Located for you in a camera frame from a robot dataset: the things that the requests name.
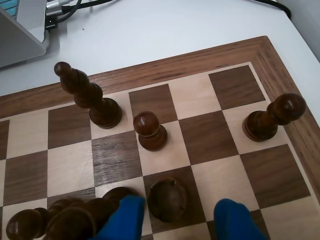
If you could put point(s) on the silver laptop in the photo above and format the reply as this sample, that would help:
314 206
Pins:
15 42

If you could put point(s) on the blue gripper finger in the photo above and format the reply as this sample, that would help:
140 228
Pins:
232 222
125 222

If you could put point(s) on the dark wooden king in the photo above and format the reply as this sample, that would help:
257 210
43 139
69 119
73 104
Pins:
82 220

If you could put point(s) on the dark wooden rook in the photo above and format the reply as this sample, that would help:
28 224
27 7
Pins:
167 200

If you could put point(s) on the wooden chessboard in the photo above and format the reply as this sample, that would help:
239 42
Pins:
207 135

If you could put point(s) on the dark wooden pawn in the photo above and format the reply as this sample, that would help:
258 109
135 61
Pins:
262 125
22 225
150 135

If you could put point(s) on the dark wooden bishop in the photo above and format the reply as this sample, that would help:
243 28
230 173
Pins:
100 110

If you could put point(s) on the silver usb plug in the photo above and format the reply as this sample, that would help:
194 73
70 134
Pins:
56 4

